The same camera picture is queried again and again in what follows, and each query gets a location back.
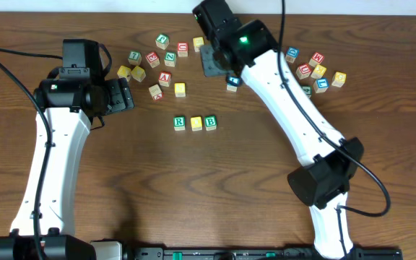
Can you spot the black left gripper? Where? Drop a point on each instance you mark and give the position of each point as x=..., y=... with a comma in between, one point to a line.
x=120, y=95

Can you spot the green V letter block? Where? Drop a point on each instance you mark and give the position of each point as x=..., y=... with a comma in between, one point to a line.
x=135, y=58

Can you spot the green R letter block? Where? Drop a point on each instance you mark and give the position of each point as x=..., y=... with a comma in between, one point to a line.
x=179, y=123

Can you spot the yellow S letter block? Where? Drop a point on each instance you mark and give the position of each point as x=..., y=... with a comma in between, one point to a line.
x=180, y=89

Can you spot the yellow O letter block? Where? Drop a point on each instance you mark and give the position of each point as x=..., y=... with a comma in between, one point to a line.
x=196, y=123

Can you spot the yellow K letter block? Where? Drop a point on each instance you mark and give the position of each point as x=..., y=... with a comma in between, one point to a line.
x=124, y=72

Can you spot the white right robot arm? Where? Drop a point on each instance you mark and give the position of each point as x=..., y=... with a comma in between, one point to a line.
x=322, y=181

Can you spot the green Z letter block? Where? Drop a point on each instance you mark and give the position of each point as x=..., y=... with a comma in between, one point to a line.
x=170, y=59

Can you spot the green J letter block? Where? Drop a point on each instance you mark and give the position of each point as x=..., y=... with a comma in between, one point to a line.
x=162, y=41

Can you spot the red U block right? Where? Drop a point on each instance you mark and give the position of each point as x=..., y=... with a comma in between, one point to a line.
x=303, y=71

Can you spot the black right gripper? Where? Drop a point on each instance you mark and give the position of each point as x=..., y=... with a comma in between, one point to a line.
x=212, y=67

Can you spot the red A letter block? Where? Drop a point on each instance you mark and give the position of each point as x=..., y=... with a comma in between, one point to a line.
x=165, y=78

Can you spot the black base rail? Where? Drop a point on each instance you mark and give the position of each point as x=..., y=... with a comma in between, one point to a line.
x=296, y=253

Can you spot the green 4 number block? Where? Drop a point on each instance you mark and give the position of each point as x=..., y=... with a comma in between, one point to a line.
x=307, y=90

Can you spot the red U letter block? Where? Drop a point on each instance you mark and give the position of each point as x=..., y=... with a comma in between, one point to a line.
x=182, y=49

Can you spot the red M letter block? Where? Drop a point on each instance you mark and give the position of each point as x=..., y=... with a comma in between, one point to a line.
x=316, y=59

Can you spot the blue L letter block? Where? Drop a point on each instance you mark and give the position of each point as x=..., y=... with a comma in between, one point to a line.
x=233, y=83

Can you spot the green B letter block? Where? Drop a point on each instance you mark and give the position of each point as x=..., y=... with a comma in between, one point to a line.
x=210, y=123

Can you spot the yellow block top row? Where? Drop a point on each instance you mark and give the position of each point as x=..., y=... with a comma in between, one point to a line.
x=198, y=43

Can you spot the yellow X letter block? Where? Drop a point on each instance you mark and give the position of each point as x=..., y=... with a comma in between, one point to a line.
x=318, y=72

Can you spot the red E letter block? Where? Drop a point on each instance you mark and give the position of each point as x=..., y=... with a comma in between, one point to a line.
x=153, y=59

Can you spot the blue L block right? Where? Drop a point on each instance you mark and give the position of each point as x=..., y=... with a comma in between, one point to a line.
x=321, y=85

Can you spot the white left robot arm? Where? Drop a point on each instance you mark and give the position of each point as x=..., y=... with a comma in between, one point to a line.
x=67, y=102

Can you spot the yellow C letter block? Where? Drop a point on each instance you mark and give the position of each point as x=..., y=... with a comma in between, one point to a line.
x=138, y=73

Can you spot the yellow G letter block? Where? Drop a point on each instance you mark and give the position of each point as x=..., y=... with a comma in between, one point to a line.
x=339, y=79

